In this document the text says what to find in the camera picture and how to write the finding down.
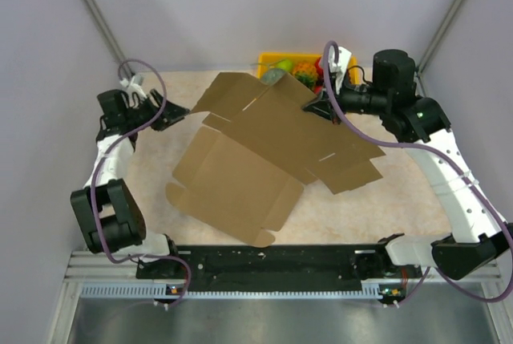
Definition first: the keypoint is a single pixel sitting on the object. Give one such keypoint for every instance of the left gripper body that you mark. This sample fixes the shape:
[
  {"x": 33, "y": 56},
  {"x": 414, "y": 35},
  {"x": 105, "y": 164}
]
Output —
[{"x": 147, "y": 110}]

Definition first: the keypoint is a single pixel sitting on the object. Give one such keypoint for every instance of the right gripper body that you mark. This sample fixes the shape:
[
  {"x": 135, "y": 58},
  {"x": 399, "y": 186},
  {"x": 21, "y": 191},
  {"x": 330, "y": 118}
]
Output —
[{"x": 349, "y": 100}]

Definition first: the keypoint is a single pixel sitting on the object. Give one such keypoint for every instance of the brown cardboard box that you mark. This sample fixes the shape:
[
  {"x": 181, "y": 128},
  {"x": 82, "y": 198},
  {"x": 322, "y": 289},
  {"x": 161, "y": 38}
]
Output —
[{"x": 247, "y": 166}]

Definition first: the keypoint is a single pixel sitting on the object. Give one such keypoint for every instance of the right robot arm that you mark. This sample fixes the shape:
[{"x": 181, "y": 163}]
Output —
[{"x": 388, "y": 112}]

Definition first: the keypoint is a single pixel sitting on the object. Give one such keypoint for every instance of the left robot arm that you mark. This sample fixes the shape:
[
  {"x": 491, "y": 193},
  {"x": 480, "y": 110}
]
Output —
[{"x": 124, "y": 230}]

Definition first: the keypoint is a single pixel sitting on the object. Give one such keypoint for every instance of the red apple at back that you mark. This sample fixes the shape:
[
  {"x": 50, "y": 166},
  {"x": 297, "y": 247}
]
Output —
[{"x": 318, "y": 66}]

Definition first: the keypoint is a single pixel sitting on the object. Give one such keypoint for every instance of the orange pineapple with leaves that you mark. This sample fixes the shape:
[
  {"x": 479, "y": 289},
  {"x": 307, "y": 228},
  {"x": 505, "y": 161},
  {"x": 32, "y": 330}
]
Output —
[{"x": 306, "y": 73}]

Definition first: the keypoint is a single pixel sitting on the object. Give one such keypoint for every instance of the light green apple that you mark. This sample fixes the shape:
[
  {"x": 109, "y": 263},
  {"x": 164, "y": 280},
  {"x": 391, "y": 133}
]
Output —
[{"x": 285, "y": 65}]

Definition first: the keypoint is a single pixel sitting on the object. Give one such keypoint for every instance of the green netted melon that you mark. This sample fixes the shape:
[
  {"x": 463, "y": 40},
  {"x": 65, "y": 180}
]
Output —
[{"x": 272, "y": 75}]

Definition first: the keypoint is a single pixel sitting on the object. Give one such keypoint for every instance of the yellow plastic fruit bin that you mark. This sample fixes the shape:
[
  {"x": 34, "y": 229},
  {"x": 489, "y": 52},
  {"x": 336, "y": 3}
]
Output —
[{"x": 268, "y": 60}]

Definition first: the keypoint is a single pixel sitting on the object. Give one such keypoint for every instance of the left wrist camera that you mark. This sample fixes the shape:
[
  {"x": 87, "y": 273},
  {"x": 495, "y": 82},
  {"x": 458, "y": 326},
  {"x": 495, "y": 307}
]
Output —
[{"x": 133, "y": 86}]

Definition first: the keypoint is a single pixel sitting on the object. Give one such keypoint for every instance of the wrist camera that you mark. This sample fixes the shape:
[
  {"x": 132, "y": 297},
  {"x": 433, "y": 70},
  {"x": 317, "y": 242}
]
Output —
[
  {"x": 133, "y": 86},
  {"x": 335, "y": 65}
]

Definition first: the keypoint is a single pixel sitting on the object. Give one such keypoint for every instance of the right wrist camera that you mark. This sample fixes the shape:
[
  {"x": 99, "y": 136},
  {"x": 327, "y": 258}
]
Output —
[{"x": 335, "y": 65}]

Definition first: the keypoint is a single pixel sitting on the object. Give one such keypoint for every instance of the left aluminium frame post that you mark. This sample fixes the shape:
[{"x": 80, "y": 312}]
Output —
[{"x": 104, "y": 30}]

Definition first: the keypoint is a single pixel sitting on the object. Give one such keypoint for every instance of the aluminium frame post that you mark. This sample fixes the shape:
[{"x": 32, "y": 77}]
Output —
[
  {"x": 448, "y": 20},
  {"x": 104, "y": 30}
]

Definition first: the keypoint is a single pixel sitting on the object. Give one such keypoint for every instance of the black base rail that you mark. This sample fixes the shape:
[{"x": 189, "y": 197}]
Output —
[{"x": 236, "y": 271}]

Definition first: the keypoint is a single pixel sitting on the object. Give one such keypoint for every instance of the right aluminium frame post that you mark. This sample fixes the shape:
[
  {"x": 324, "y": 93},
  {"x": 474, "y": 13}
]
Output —
[{"x": 448, "y": 20}]

